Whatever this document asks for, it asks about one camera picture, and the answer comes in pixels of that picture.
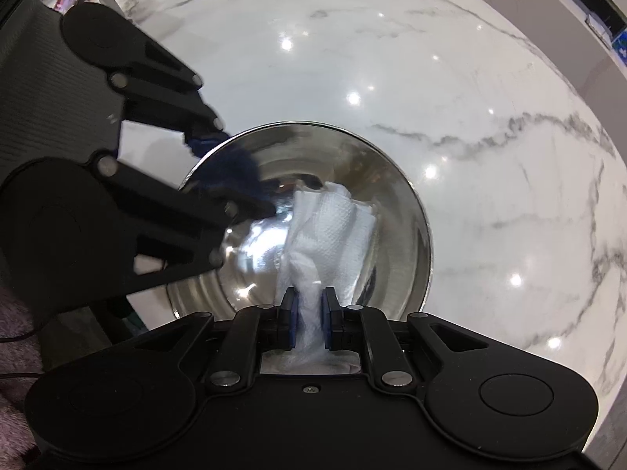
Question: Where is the white paper towel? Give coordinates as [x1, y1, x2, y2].
[260, 183, 377, 374]

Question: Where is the blue steel bowl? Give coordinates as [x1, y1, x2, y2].
[166, 122, 433, 320]

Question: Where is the lotus pond painting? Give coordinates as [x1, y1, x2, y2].
[612, 29, 627, 64]

